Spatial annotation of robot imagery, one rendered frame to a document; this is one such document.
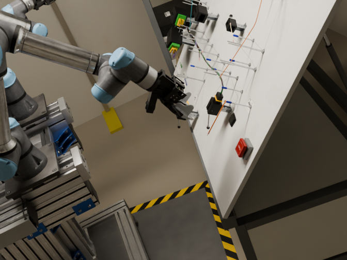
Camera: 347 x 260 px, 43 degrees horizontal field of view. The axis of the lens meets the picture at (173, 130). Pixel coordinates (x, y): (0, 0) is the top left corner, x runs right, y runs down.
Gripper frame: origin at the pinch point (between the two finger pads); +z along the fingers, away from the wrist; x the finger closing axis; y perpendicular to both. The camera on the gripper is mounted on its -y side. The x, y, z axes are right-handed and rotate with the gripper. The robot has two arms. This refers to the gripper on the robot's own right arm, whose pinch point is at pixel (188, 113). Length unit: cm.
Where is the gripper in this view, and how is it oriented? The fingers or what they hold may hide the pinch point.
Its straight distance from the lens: 159.1
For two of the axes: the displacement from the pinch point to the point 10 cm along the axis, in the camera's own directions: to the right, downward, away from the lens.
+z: 7.1, 4.6, 5.4
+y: 7.0, -5.6, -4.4
